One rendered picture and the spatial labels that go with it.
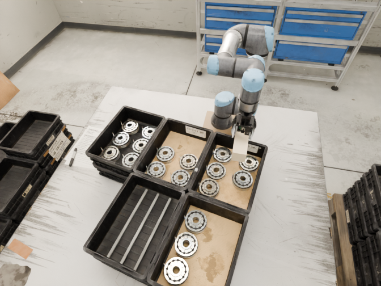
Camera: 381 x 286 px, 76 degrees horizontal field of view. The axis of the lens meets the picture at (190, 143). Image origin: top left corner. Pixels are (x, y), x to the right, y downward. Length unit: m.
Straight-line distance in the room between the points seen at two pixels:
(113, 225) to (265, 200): 0.80
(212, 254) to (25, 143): 1.73
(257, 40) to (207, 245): 0.99
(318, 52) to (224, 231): 2.39
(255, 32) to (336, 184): 1.64
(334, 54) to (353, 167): 1.22
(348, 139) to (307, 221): 1.59
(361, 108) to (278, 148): 1.82
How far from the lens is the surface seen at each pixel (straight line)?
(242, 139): 1.11
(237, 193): 1.27
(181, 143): 1.44
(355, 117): 3.17
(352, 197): 2.17
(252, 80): 0.87
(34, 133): 2.37
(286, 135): 1.73
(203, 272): 1.15
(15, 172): 2.35
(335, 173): 2.59
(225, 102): 1.49
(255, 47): 1.33
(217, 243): 1.18
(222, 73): 0.98
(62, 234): 1.51
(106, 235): 1.26
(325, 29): 3.00
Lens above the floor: 1.96
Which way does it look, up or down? 52 degrees down
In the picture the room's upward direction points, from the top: 4 degrees counter-clockwise
